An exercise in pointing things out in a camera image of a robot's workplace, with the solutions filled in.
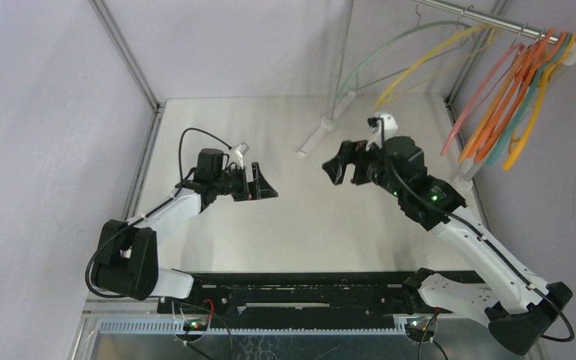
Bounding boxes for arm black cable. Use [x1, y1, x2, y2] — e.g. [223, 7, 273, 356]
[84, 127, 234, 299]
[367, 116, 576, 344]

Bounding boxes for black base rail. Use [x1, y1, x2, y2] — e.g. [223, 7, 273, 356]
[156, 271, 443, 316]

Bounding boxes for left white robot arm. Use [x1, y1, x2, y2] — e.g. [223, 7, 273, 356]
[85, 148, 278, 313]

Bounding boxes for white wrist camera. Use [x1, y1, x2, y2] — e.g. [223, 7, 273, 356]
[230, 142, 250, 168]
[366, 112, 398, 149]

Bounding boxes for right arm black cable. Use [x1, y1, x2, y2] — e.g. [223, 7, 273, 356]
[367, 116, 576, 344]

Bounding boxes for teal plastic hanger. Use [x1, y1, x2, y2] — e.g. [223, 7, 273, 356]
[482, 32, 576, 170]

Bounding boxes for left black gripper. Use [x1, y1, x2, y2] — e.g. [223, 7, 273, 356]
[212, 163, 276, 202]

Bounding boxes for orange plastic hanger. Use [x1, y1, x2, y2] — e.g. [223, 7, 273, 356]
[460, 28, 572, 163]

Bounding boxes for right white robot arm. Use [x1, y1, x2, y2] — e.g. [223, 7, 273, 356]
[322, 136, 572, 356]

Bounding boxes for clothes rack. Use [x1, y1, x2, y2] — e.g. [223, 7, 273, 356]
[298, 0, 576, 192]

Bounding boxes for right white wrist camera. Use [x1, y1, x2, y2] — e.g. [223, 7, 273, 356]
[366, 112, 398, 149]

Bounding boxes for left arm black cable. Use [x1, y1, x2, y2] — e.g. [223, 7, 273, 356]
[84, 127, 234, 299]

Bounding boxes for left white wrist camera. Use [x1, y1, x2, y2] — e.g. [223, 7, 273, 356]
[230, 142, 250, 168]

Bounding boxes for yellow-orange plastic hanger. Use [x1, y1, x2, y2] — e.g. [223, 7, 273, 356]
[499, 32, 576, 171]

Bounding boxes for pale yellow hanger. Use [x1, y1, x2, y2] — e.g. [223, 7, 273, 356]
[373, 24, 494, 111]

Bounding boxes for pink hanger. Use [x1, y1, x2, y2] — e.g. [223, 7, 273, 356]
[440, 40, 525, 156]

